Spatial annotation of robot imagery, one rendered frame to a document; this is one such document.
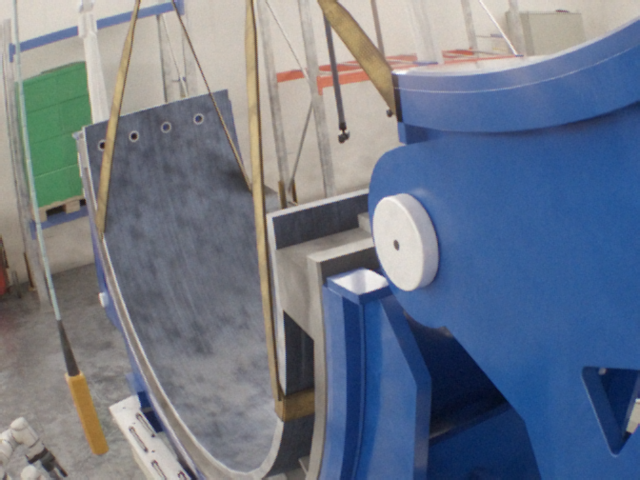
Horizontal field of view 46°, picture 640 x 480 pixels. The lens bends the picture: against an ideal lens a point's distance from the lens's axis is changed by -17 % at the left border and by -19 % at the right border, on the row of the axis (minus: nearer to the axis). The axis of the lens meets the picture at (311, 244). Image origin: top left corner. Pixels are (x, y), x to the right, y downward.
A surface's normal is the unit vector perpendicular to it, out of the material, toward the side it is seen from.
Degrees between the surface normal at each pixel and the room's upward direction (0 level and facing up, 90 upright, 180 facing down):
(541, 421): 90
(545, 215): 90
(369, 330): 90
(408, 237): 90
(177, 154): 75
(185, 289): 45
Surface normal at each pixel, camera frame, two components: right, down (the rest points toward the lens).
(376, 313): -0.89, 0.25
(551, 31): 0.44, 0.22
